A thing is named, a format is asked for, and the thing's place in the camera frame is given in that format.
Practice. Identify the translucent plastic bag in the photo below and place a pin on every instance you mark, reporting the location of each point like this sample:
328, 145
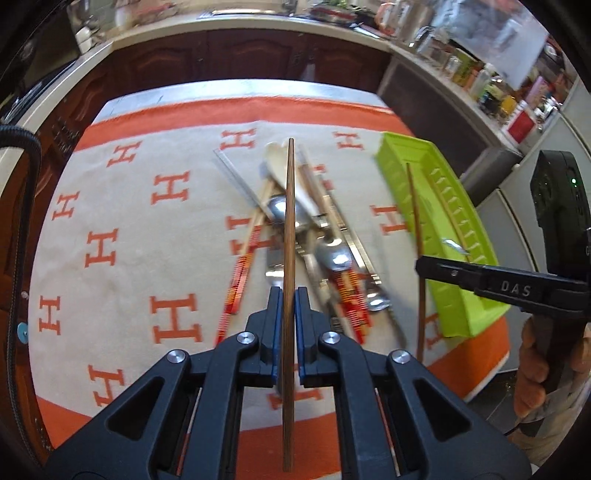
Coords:
498, 37

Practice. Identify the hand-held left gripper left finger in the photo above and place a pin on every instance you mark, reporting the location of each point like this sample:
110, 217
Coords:
277, 332

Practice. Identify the yellow green tin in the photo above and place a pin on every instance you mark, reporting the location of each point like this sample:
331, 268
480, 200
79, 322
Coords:
464, 69

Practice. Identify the black kitchen appliance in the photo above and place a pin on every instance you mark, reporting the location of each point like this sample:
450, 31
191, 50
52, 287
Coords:
32, 60

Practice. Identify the electric kettle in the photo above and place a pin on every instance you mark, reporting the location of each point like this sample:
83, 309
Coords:
392, 16

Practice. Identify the person's right hand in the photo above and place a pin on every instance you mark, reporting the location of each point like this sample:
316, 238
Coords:
531, 369

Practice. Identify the green plastic utensil tray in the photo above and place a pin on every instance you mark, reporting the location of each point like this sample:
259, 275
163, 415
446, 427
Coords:
401, 152

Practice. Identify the beige kitchen countertop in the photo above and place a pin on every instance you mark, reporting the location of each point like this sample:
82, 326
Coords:
184, 23

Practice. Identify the dark brown wooden chopstick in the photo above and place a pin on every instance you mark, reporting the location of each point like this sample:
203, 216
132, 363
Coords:
415, 217
290, 207

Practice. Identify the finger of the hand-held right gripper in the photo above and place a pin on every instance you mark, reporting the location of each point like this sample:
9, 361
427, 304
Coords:
443, 272

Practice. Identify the red label box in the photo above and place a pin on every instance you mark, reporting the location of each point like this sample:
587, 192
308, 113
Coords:
521, 124

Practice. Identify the silver metal chopstick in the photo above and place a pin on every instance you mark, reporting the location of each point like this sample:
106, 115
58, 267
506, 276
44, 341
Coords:
235, 173
355, 244

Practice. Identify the white plastic bottle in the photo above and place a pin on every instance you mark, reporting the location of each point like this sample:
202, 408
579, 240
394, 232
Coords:
482, 83

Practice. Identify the orange beige printed blanket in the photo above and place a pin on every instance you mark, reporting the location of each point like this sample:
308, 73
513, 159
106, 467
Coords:
138, 230

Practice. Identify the metal spoon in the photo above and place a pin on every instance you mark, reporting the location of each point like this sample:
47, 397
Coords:
378, 301
280, 210
334, 258

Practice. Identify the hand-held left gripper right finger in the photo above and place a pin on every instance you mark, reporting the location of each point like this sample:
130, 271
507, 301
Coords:
302, 332

